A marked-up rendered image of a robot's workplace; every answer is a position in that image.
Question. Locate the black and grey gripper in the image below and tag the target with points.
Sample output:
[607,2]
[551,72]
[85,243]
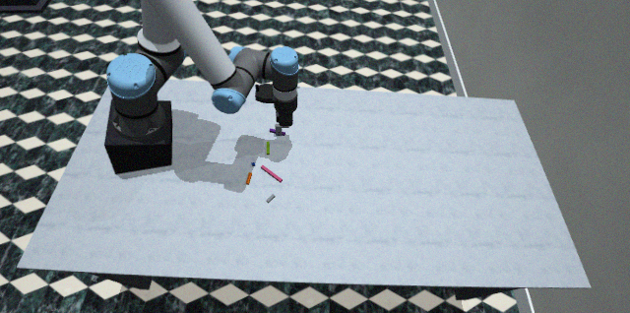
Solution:
[285,104]

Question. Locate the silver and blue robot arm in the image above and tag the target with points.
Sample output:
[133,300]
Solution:
[134,80]

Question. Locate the pink rod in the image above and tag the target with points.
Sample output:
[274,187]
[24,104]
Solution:
[271,173]

